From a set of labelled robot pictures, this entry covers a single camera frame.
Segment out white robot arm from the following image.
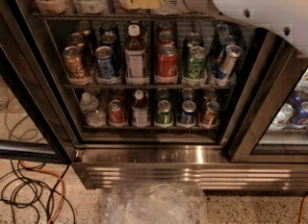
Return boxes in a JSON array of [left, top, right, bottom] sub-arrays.
[[120, 0, 308, 56]]

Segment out brown tea bottle middle shelf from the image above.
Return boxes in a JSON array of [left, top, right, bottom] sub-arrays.
[[124, 24, 149, 85]]

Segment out brown tea bottle shelf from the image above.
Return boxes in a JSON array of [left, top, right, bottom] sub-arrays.
[[132, 89, 149, 127], [124, 24, 149, 85]]

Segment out gold can front middle shelf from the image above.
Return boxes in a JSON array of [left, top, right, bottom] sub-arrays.
[[62, 45, 90, 86]]

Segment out stainless steel fridge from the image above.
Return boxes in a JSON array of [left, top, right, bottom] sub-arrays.
[[0, 0, 308, 193]]

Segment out brown tea bottle bottom shelf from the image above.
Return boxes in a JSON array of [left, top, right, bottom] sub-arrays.
[[132, 89, 149, 127]]

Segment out green can bottom shelf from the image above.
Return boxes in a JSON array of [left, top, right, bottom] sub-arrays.
[[155, 100, 173, 127]]

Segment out clear water bottle bottom shelf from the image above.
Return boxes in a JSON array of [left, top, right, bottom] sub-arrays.
[[80, 92, 106, 128]]

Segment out red can bottom shelf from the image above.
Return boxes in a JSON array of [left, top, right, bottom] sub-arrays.
[[108, 100, 127, 126]]

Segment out blue can bottom shelf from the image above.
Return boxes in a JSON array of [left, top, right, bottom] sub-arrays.
[[177, 100, 196, 127]]

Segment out orange can bottom shelf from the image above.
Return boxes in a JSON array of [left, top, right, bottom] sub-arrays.
[[200, 101, 220, 126]]

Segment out open fridge door left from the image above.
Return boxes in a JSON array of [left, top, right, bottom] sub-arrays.
[[0, 11, 75, 164]]

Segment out red Coke can front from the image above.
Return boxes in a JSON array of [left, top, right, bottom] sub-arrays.
[[154, 44, 178, 84]]

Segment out blue Pepsi can front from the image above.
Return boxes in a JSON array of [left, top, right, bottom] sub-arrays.
[[95, 46, 119, 80]]

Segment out green soda can front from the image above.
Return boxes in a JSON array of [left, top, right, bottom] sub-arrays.
[[183, 46, 206, 86]]

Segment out blue silver slim can front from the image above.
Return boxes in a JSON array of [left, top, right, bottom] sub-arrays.
[[216, 45, 243, 86]]

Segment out white can right compartment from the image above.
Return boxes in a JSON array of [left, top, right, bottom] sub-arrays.
[[269, 103, 294, 131]]

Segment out blue can right compartment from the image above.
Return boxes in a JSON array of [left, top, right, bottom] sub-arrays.
[[289, 101, 308, 128]]

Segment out clear plastic bag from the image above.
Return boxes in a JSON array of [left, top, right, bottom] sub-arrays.
[[102, 183, 207, 224]]

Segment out orange cable left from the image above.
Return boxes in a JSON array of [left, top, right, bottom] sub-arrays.
[[18, 160, 66, 224]]

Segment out orange cable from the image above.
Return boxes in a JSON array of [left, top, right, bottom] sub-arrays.
[[18, 160, 66, 224], [297, 193, 308, 224]]

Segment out black cables on floor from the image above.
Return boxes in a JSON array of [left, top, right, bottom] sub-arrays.
[[0, 159, 77, 224]]

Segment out orange cable right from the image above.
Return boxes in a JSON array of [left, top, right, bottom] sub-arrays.
[[297, 193, 308, 224]]

